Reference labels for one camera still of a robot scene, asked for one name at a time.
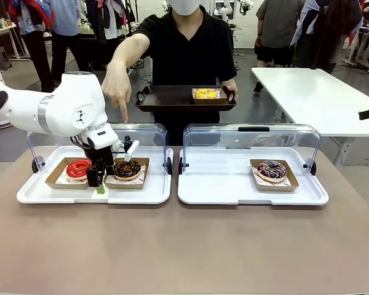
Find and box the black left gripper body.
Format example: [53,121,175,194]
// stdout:
[83,146,114,173]

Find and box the dark brown serving tray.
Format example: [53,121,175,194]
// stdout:
[134,85,237,113]

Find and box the yellow sprinkled donut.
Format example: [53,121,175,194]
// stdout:
[193,88,218,99]

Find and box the yellow frosted donut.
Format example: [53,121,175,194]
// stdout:
[192,88,228,106]

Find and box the person's right forearm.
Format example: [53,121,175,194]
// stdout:
[109,32,151,70]

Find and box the chocolate nut donut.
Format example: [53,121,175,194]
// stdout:
[112,159,141,181]

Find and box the red glazed donut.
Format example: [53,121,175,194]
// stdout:
[66,159,93,181]

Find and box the chocolate sprinkled donut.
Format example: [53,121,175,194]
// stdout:
[103,157,151,191]

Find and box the red frosted donut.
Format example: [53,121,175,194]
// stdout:
[45,156,95,190]

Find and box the dark purple drizzled donut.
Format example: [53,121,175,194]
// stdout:
[256,160,288,183]

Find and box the purple chocolate donut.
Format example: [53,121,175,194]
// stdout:
[250,158,300,192]

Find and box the person in black shirt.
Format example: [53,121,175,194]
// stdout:
[132,0,238,147]

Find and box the person's right hand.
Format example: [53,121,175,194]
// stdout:
[101,60,133,124]

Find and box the person's left hand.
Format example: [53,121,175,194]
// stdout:
[221,81,239,99]

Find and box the white printed paper liner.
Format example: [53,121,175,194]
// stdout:
[55,173,89,186]
[106,164,148,186]
[252,167,295,187]

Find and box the white display tray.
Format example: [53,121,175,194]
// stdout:
[16,146,175,205]
[177,146,330,206]

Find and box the white side table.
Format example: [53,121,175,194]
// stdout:
[250,66,369,167]

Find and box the clear hinged display lid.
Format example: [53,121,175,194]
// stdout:
[183,122,322,175]
[26,122,173,173]

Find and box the bystander with long dark hair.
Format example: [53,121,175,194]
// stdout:
[290,0,364,74]

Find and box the bystander in grey shirt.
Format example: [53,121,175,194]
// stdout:
[253,0,305,93]

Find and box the bystander with red jacket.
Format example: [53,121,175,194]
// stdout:
[7,0,57,93]

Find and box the bystander in light blue shirt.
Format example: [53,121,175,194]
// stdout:
[44,0,90,89]

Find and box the grey plastic stool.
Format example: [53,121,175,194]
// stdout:
[0,45,13,71]

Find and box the white background work table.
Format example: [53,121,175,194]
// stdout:
[0,22,31,62]

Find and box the white face mask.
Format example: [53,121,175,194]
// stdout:
[167,0,200,15]

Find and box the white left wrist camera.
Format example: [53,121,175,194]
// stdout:
[124,140,141,162]

